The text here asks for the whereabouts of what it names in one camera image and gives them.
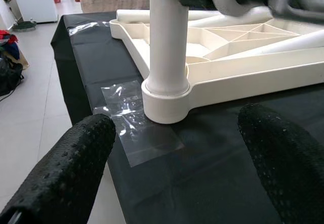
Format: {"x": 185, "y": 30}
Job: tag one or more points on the white plastic table top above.
{"x": 227, "y": 82}

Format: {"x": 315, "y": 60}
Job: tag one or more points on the black tablecloth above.
{"x": 202, "y": 183}

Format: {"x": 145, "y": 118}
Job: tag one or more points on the black floor chair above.
{"x": 10, "y": 77}

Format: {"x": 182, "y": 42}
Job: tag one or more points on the clear tape patch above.
{"x": 141, "y": 143}

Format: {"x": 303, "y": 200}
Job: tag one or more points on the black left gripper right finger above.
{"x": 286, "y": 171}

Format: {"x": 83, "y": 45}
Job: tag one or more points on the dark round floor base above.
{"x": 24, "y": 26}

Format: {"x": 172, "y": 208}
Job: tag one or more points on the clear tape strip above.
{"x": 86, "y": 28}

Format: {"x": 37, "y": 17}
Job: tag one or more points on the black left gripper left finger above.
{"x": 63, "y": 171}

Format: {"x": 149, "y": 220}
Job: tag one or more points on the white fridge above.
{"x": 33, "y": 1}

